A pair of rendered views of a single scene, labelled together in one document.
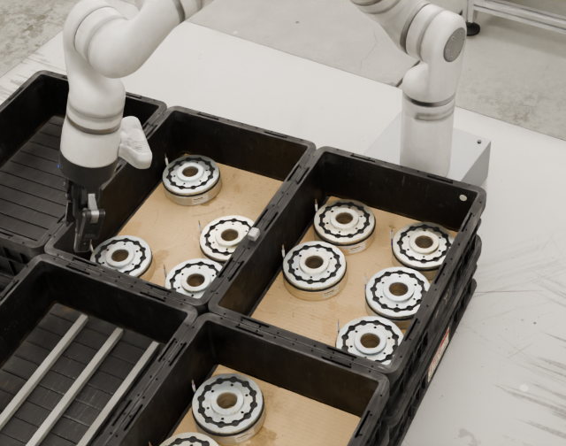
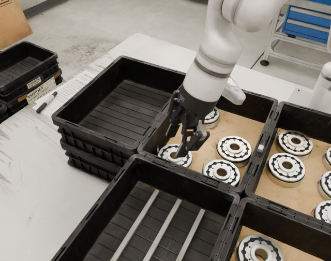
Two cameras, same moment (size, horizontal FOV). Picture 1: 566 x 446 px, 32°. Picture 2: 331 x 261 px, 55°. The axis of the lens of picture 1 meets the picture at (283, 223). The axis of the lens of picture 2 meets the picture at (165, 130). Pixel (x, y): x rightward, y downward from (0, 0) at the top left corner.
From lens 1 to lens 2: 0.78 m
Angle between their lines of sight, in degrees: 3
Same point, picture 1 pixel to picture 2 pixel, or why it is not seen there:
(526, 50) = (288, 72)
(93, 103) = (225, 52)
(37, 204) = (121, 124)
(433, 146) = not seen: outside the picture
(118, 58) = (265, 12)
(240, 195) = (230, 125)
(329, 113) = (250, 88)
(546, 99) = not seen: hidden behind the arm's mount
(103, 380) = (174, 232)
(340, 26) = not seen: hidden behind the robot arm
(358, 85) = (260, 76)
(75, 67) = (213, 24)
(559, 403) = not seen: outside the picture
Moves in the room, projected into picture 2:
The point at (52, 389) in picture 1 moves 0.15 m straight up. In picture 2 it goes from (144, 237) to (140, 204)
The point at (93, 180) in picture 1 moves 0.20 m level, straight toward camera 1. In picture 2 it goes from (205, 110) to (261, 199)
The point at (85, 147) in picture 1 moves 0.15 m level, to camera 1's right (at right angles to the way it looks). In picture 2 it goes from (208, 86) to (292, 82)
